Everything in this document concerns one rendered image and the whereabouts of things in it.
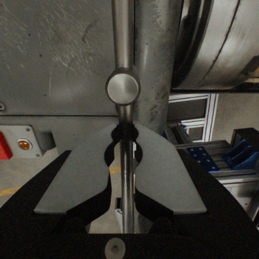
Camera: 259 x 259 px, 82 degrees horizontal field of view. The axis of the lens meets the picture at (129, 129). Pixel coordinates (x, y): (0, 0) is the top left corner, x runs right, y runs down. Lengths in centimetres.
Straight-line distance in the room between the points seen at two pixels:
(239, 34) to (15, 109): 37
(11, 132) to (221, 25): 38
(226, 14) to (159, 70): 11
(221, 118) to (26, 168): 255
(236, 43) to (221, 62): 3
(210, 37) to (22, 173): 257
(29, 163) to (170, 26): 234
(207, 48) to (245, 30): 5
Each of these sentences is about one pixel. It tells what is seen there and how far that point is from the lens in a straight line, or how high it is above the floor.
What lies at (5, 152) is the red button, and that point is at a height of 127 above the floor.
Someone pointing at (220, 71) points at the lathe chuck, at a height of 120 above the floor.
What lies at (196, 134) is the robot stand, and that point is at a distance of 164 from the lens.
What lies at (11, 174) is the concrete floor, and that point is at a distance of 275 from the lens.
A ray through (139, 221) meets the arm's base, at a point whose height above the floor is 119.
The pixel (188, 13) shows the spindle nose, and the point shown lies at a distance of 32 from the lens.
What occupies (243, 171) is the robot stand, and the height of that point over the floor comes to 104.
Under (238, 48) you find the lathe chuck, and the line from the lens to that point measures 31.
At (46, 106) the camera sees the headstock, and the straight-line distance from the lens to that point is 29.
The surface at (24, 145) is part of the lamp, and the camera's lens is 35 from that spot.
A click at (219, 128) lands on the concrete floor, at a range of 198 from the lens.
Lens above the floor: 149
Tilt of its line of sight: 61 degrees down
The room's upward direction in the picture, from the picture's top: 179 degrees counter-clockwise
